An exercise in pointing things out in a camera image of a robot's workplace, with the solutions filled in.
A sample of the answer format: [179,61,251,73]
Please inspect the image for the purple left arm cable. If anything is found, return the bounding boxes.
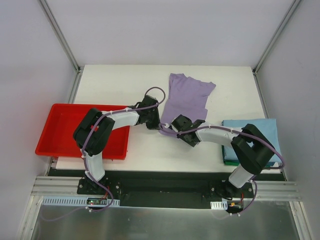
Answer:
[39,86,167,221]

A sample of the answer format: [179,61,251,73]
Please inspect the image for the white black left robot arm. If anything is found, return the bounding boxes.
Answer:
[73,95,160,195]

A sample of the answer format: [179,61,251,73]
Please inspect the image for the left aluminium frame post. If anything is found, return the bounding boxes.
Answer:
[37,0,81,74]

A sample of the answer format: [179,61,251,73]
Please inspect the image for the light blue folded t shirt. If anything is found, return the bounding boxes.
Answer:
[222,118,281,161]

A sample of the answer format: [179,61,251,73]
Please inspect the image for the aluminium frame post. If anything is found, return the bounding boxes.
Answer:
[252,0,303,76]
[37,0,81,74]

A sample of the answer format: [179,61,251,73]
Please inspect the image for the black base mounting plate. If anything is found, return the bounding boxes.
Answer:
[47,167,286,209]

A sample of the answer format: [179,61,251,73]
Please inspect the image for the right perforated cable duct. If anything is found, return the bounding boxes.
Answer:
[210,201,228,211]

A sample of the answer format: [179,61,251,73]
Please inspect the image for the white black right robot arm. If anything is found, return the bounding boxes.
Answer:
[169,114,275,198]

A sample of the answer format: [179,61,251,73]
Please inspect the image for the green folded t shirt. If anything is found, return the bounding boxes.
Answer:
[221,146,240,166]

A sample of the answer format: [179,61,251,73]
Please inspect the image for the red plastic tray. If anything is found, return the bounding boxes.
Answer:
[35,103,130,160]

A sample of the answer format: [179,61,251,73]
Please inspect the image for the right aluminium frame post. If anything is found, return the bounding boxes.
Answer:
[252,0,303,76]

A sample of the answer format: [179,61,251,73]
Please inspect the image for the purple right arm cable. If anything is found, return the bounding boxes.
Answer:
[158,121,286,221]

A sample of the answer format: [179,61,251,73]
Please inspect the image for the lilac t shirt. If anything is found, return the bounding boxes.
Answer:
[160,73,216,124]

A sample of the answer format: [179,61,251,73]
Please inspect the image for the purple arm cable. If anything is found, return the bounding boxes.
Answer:
[39,86,167,221]
[158,121,286,221]

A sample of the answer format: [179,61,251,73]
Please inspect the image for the left perforated cable duct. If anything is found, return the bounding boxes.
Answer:
[42,196,120,208]

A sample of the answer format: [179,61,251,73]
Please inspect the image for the perforated cable duct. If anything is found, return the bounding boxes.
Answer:
[42,196,120,208]
[210,201,228,211]

